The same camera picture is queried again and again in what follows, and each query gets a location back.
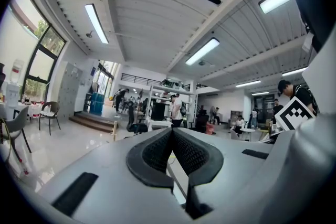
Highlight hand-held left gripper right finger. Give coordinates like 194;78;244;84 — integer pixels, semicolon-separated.
172;127;274;224

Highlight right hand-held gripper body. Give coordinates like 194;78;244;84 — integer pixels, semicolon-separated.
225;41;336;224

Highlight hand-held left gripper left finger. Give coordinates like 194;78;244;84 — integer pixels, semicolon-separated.
38;127;195;224

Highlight round white table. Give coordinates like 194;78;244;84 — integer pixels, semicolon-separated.
240;127;256;142

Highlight small wooden stand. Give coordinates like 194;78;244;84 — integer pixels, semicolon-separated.
110;121;118;142

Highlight black bag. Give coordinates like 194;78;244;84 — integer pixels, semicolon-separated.
127;123;149;134

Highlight wooden step platform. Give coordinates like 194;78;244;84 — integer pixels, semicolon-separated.
68;111;118;133

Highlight stack of blue crates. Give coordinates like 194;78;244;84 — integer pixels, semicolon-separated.
89;92;105;116

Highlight black box cabinet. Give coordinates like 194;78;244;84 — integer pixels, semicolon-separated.
151;102;169;121

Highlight white shelving rack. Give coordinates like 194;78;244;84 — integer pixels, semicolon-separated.
145;85;197;131

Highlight grey metal lockers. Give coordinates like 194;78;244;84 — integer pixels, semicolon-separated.
56;61;83;120

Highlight table with white cloth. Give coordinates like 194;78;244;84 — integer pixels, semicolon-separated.
18;102;43;119

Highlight black balcony railing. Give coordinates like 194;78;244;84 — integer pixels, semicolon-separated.
121;73;154;87

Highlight grey plastic chair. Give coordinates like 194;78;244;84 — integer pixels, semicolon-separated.
0;105;32;155

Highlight white water dispenser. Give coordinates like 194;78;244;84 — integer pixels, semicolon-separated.
5;59;25;119

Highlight black-framed large window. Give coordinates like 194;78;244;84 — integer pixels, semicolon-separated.
22;20;66;103

